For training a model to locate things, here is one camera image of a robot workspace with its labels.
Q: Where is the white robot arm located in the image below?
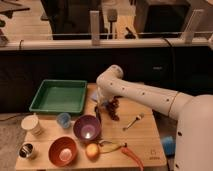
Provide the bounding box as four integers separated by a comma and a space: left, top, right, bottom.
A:
96, 65, 213, 171

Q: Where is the green plastic tray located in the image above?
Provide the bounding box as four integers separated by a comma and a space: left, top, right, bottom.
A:
29, 79, 87, 116

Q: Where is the bunch of dark grapes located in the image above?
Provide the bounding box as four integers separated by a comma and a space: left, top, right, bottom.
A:
106, 97, 119, 121

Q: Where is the purple bowl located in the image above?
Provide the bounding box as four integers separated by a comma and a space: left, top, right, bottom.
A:
73, 115, 101, 141

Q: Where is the small blue cup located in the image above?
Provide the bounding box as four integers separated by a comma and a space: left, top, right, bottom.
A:
56, 113, 71, 129

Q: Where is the banana peel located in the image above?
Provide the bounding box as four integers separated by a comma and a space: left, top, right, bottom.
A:
98, 140, 126, 154

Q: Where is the orange carrot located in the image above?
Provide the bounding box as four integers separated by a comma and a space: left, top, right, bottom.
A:
121, 147, 144, 171

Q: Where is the red bowl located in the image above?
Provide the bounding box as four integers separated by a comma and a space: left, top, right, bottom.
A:
48, 137, 78, 167

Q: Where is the white paper cup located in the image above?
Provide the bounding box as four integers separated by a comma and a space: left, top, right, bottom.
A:
21, 114, 42, 136

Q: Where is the metal cup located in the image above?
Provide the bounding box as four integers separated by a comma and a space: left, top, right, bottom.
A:
18, 143, 36, 159

